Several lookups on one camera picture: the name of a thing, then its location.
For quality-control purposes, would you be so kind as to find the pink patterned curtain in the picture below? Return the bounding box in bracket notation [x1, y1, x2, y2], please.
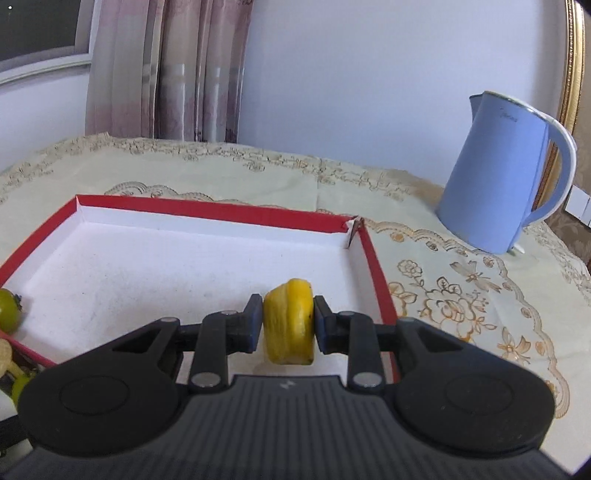
[85, 0, 254, 144]

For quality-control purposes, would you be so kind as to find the white-framed window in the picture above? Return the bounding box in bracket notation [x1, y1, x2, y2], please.
[0, 0, 95, 86]

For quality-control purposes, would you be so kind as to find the white wall socket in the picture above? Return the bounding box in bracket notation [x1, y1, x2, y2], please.
[566, 185, 591, 229]

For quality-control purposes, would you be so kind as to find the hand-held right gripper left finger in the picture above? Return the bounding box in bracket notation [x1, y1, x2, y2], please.
[111, 293, 265, 394]

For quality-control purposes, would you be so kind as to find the gold framed wall panel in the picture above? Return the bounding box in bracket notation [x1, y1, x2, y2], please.
[531, 0, 591, 278]

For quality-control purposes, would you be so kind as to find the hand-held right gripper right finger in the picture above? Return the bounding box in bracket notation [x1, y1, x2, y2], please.
[313, 295, 465, 394]

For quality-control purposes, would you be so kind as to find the yellow pepper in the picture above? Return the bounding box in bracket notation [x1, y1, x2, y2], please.
[262, 278, 317, 365]
[10, 369, 38, 403]

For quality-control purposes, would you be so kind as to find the blue electric kettle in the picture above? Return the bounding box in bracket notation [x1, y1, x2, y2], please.
[435, 91, 578, 256]

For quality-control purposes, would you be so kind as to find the red cardboard box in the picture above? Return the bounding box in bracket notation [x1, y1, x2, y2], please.
[0, 194, 400, 384]

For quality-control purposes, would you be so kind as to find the green tomato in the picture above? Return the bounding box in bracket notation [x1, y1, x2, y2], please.
[0, 288, 24, 334]

